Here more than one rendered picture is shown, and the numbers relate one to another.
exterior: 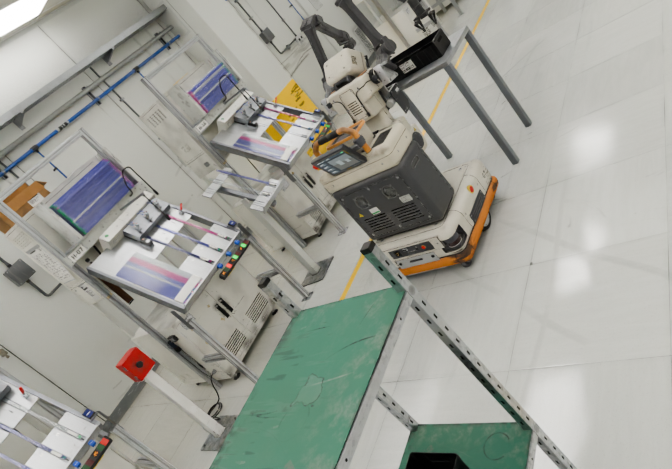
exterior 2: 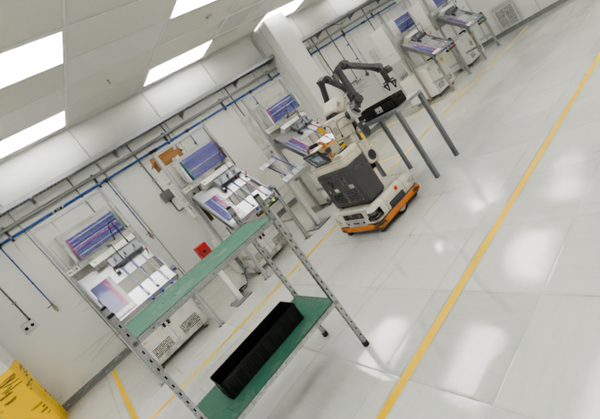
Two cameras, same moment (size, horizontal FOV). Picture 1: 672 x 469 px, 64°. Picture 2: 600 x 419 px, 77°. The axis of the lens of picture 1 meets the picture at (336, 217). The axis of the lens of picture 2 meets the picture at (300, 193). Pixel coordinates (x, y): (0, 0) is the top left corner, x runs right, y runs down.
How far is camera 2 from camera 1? 1.03 m
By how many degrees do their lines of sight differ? 15
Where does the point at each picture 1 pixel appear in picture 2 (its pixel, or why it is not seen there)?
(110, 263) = (203, 196)
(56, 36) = (210, 69)
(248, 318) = (272, 242)
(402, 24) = (424, 77)
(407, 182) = (351, 177)
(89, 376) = (192, 259)
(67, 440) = (161, 278)
